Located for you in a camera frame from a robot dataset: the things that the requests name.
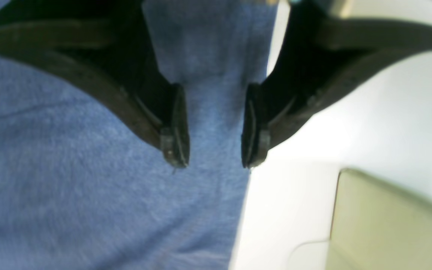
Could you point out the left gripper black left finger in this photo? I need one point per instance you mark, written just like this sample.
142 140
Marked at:
103 48

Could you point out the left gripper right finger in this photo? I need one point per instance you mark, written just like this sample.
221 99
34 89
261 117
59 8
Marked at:
323 58

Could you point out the blue-grey t-shirt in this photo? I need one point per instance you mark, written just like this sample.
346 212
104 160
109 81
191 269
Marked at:
79 191

